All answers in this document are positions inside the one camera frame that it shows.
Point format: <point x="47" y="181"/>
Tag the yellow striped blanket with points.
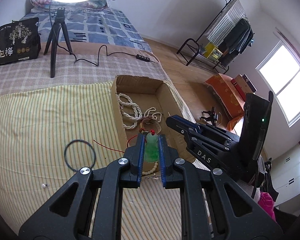
<point x="27" y="130"/>

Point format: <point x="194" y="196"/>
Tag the blue patterned bed sheet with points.
<point x="102" y="30"/>

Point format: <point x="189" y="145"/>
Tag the small pearl pin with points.
<point x="43" y="185"/>

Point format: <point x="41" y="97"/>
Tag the dark hanging clothes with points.
<point x="237" y="37"/>

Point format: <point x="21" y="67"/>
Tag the black clothes rack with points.
<point x="215" y="17"/>

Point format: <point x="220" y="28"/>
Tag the dark flat box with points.
<point x="250" y="83"/>

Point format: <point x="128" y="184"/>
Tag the small black floor tripod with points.
<point x="210" y="116"/>

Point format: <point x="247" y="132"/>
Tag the striped hanging cloth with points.
<point x="227" y="20"/>

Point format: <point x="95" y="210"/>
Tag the white cabinet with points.
<point x="292" y="170"/>

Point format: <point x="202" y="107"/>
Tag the window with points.
<point x="285" y="80"/>

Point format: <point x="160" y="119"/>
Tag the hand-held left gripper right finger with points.
<point x="162" y="160"/>

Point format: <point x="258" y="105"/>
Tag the black tripod stand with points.
<point x="53" y="55"/>

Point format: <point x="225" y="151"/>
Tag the white bead strand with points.
<point x="130" y="115"/>

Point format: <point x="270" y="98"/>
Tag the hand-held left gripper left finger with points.
<point x="140" y="155"/>

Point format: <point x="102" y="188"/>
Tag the black printed bag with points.
<point x="15" y="45"/>

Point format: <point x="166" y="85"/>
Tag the yellow box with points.
<point x="213" y="52"/>

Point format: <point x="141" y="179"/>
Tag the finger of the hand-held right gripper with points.
<point x="180" y="127"/>
<point x="215" y="133"/>

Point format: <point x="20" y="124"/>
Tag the black bangle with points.
<point x="65" y="156"/>

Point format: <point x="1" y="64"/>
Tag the cardboard box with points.
<point x="140" y="85"/>

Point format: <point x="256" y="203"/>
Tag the beige plaid blanket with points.
<point x="85" y="75"/>

